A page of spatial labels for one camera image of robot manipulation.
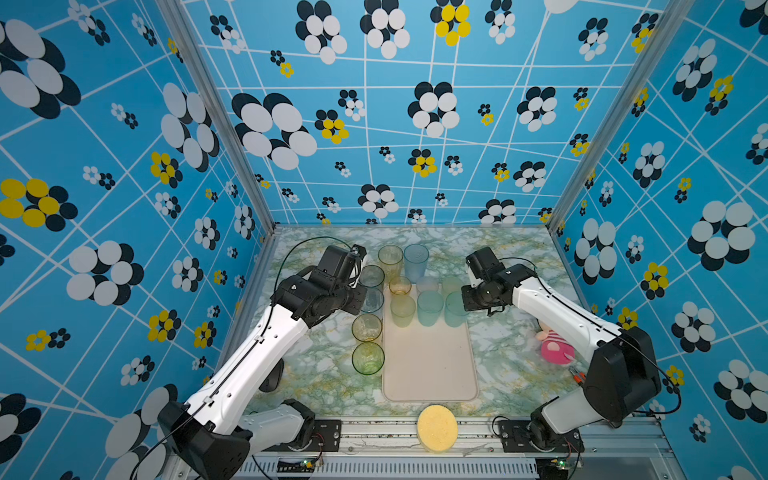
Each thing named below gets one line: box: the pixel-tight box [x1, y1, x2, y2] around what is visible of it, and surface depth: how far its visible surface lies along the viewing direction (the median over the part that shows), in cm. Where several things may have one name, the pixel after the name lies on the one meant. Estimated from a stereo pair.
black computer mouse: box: [258, 358, 284, 393], surface depth 83 cm
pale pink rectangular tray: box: [381, 285, 478, 402], surface depth 86 cm
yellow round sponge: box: [417, 404, 459, 453], surface depth 74 cm
